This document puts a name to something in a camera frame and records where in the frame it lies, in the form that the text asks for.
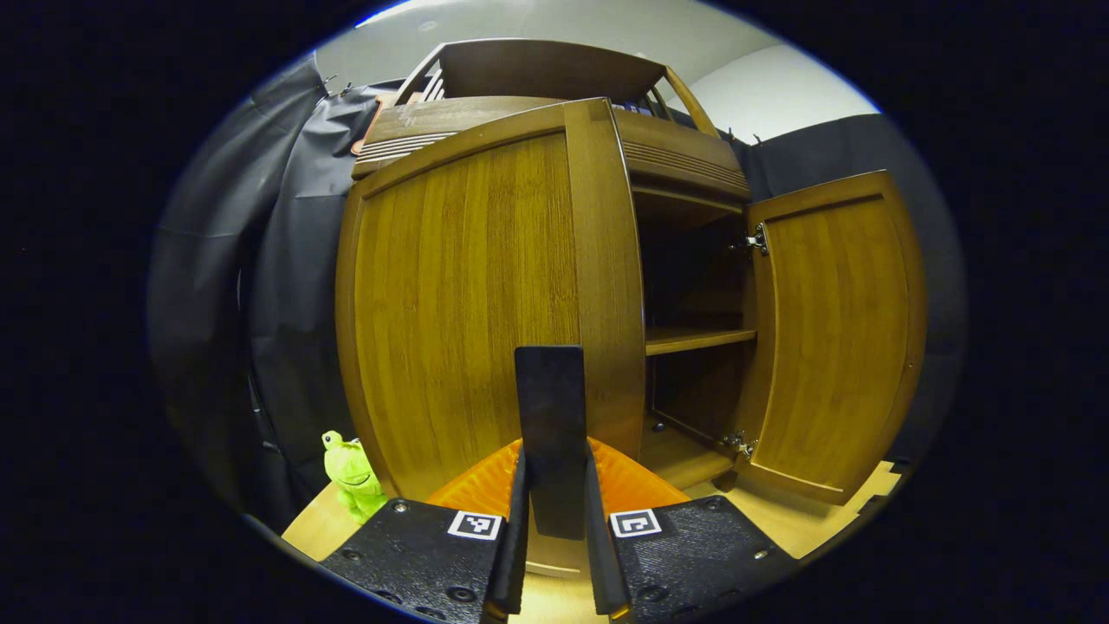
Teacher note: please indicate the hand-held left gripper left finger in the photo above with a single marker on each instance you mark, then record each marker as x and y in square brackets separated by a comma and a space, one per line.
[511, 563]

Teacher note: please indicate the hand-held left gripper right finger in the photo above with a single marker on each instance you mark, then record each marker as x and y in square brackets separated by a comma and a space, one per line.
[602, 563]

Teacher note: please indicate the wooden shoe cabinet door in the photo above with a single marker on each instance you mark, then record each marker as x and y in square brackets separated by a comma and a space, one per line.
[468, 303]
[832, 329]

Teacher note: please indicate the wooden double-door shoe cabinet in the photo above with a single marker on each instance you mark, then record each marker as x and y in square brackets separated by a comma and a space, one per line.
[537, 69]

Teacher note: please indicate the metal door hinge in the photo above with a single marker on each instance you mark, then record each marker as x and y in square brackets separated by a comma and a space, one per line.
[738, 444]
[757, 241]

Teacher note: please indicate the green frog plush toy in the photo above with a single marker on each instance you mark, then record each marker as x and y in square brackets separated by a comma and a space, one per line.
[351, 477]

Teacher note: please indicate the wooden inner shelf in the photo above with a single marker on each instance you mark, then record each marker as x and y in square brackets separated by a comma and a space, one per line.
[693, 340]

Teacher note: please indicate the black backdrop cloth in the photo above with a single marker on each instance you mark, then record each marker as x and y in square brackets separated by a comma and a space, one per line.
[286, 303]

